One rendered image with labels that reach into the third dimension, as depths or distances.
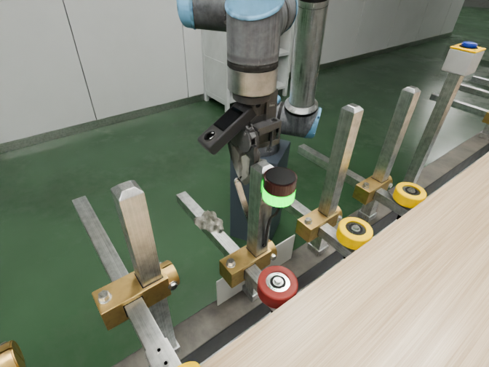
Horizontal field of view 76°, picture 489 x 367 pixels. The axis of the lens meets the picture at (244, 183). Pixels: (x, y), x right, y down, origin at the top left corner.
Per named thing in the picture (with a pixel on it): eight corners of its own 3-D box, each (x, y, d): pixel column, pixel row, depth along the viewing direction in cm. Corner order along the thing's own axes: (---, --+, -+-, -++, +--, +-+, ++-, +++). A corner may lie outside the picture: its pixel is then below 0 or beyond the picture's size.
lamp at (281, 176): (252, 252, 69) (257, 172, 56) (271, 241, 72) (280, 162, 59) (269, 269, 65) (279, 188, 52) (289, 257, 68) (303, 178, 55)
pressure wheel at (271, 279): (247, 308, 69) (249, 276, 62) (274, 289, 73) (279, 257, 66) (271, 337, 64) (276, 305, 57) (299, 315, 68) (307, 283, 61)
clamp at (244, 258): (219, 274, 73) (218, 259, 70) (263, 247, 80) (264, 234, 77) (233, 290, 69) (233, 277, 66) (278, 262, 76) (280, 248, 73)
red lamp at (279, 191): (256, 183, 57) (257, 173, 56) (280, 172, 60) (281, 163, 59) (278, 201, 53) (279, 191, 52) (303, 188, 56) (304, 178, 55)
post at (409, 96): (356, 221, 110) (402, 86, 81) (363, 216, 111) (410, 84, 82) (365, 226, 107) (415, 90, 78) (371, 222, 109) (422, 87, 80)
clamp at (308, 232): (293, 231, 86) (295, 218, 83) (325, 212, 93) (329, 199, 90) (309, 245, 83) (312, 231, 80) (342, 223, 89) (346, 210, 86)
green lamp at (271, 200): (255, 194, 59) (256, 185, 57) (279, 183, 62) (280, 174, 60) (276, 211, 55) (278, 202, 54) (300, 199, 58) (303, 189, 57)
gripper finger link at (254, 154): (259, 175, 64) (260, 137, 59) (253, 178, 64) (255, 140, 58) (245, 165, 67) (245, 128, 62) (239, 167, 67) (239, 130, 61)
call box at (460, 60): (439, 73, 94) (450, 45, 90) (450, 68, 98) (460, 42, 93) (463, 79, 90) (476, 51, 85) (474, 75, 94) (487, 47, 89)
